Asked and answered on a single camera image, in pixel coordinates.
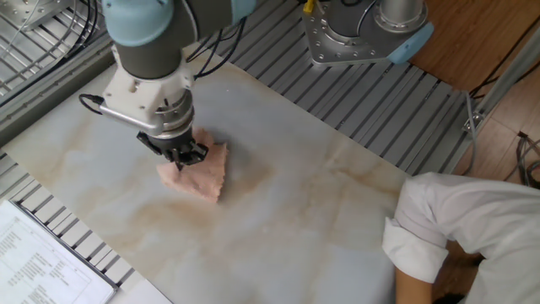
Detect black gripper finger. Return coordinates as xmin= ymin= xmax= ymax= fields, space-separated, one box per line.
xmin=181 ymin=142 xmax=209 ymax=166
xmin=136 ymin=131 xmax=185 ymax=172

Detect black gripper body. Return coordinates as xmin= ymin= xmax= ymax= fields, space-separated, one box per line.
xmin=147 ymin=126 xmax=197 ymax=160

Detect pink terry cloth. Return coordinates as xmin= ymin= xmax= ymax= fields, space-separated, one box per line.
xmin=155 ymin=126 xmax=230 ymax=204

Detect person bare forearm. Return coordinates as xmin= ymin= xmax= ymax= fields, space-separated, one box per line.
xmin=394 ymin=269 xmax=436 ymax=304

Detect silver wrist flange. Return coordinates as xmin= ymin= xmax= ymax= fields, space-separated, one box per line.
xmin=155 ymin=89 xmax=197 ymax=141

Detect marble pattern tile slab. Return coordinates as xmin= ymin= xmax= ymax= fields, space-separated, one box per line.
xmin=2 ymin=52 xmax=408 ymax=304

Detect printed paper stack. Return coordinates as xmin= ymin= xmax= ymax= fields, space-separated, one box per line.
xmin=0 ymin=199 xmax=118 ymax=304

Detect silver base mounting plate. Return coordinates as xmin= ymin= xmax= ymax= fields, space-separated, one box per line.
xmin=301 ymin=0 xmax=392 ymax=67

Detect perforated metal plate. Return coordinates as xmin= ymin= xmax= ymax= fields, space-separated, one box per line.
xmin=0 ymin=0 xmax=73 ymax=33

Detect person in white shirt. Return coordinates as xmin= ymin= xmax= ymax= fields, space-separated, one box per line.
xmin=381 ymin=171 xmax=540 ymax=304

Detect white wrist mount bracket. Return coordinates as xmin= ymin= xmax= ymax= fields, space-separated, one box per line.
xmin=99 ymin=62 xmax=196 ymax=137

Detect black angled cable plug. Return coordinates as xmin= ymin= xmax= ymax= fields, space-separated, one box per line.
xmin=78 ymin=93 xmax=105 ymax=117

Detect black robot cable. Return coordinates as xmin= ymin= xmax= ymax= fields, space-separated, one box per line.
xmin=185 ymin=16 xmax=248 ymax=81
xmin=62 ymin=0 xmax=101 ymax=58

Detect aluminium frame post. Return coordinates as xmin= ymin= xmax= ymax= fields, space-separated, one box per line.
xmin=462 ymin=24 xmax=540 ymax=128

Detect grey floor cable bundle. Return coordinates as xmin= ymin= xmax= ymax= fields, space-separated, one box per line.
xmin=503 ymin=132 xmax=540 ymax=190

